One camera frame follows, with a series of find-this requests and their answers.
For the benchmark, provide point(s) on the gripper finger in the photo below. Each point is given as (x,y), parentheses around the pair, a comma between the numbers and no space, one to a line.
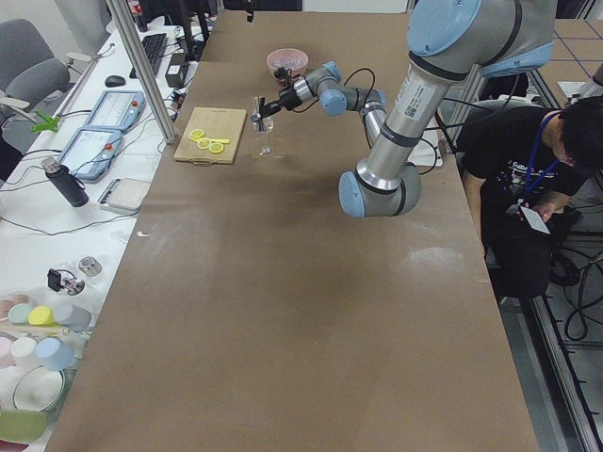
(266,110)
(265,102)

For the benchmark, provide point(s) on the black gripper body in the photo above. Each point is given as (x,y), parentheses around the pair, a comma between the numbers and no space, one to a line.
(285,99)

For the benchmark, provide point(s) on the steel jigger cup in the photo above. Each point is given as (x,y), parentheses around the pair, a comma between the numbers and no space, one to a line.
(259,125)

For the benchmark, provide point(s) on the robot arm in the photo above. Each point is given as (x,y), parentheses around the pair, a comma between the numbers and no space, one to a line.
(446,39)

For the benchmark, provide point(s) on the clear wine glass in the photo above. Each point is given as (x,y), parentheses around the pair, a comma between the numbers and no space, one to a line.
(263,136)

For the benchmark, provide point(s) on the clear ice cubes pile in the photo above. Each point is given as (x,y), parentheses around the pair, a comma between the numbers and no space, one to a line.
(290,61)

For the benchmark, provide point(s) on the pink bowl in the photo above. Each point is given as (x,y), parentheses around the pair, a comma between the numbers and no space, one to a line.
(288,51)

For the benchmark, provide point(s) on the wooden cutting board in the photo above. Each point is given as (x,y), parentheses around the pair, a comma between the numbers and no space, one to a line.
(216,123)

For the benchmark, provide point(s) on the yellow lemon slice near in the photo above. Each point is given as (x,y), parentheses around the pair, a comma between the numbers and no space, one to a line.
(216,147)

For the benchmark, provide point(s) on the yellow lemon slice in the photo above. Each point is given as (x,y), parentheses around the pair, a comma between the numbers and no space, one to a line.
(216,147)
(204,143)
(196,134)

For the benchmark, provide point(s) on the yellow lemon slice middle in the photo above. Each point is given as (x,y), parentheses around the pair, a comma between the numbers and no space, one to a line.
(204,143)

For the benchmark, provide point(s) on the yellow lemon slice far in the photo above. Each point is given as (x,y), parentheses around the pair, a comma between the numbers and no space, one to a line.
(196,134)

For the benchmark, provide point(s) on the black keyboard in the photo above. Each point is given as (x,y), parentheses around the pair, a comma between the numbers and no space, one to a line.
(154,47)

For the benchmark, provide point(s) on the blue teach pendant upper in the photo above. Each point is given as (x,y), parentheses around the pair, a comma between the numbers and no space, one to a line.
(116,109)

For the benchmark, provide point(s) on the blue teach pendant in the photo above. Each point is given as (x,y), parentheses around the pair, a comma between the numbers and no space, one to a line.
(90,152)
(116,109)

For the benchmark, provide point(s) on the black computer mouse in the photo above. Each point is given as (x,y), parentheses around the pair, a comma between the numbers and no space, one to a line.
(115,81)

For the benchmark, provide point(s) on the white tray box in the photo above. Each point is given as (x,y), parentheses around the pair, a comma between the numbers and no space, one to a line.
(124,195)

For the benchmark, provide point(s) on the blue teach pendant lower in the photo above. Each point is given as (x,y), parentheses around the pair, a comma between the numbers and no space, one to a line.
(90,152)

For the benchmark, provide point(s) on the black water bottle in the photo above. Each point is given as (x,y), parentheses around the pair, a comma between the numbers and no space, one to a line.
(66,184)

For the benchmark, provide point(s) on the green plastic clamp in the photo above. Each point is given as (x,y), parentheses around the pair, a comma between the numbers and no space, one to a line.
(45,123)

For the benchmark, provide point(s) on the metal jar lid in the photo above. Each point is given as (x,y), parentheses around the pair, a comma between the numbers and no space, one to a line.
(90,266)

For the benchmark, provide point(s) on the grey office chair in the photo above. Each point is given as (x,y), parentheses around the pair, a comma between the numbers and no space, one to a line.
(30,71)

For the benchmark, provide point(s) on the person in black shirt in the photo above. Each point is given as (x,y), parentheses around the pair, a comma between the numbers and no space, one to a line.
(526,157)

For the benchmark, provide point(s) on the grey plastic cup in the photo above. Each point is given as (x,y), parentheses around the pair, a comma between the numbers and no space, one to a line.
(73,317)

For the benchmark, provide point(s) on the yellow plastic cup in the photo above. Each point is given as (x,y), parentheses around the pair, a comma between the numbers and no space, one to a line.
(42,316)

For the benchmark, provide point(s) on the green plastic cup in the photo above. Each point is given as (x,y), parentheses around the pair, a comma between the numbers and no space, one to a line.
(19,313)

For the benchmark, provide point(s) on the blue plastic cup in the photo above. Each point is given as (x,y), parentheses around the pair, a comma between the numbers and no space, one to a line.
(54,354)

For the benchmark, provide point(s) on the white ceramic bowl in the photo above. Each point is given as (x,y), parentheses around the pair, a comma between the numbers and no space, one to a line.
(39,389)

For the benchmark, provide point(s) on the pink plastic cup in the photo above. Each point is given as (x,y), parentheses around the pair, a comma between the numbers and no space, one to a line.
(6,357)

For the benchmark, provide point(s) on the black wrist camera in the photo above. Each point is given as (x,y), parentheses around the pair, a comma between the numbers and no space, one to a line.
(283,76)

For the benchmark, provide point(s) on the aluminium frame post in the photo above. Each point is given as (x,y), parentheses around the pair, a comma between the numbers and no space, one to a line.
(130,37)

